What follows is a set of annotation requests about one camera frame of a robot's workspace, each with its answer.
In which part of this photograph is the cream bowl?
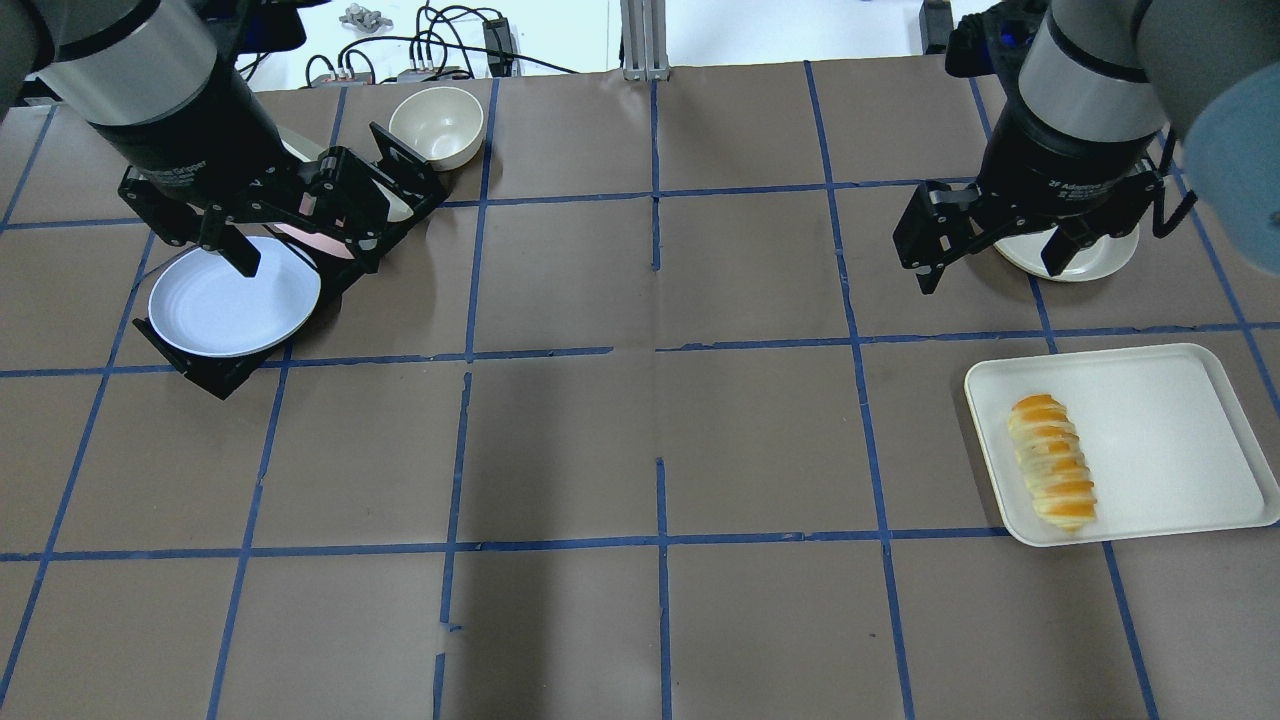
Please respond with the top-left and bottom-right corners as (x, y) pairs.
(389, 87), (486, 172)

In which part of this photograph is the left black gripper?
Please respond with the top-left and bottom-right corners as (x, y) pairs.
(118, 120), (383, 278)

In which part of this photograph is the aluminium frame post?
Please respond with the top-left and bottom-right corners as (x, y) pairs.
(620, 0), (671, 82)

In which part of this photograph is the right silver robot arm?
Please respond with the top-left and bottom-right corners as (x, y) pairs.
(893, 1), (1279, 293)

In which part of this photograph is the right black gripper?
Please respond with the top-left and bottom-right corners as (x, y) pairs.
(893, 129), (1166, 295)

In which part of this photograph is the pink plate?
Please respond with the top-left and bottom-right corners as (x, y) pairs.
(269, 223), (355, 260)

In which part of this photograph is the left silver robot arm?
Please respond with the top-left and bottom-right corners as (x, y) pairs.
(3, 1), (388, 277)

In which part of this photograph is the black dish rack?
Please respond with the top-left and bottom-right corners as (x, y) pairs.
(132, 123), (449, 398)

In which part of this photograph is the cream plate with lemon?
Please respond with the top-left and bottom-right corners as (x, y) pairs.
(995, 228), (1142, 283)

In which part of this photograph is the white rectangular tray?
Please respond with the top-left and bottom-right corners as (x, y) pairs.
(964, 343), (1277, 547)

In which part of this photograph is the blue plate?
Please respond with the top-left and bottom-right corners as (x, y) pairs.
(148, 236), (321, 357)

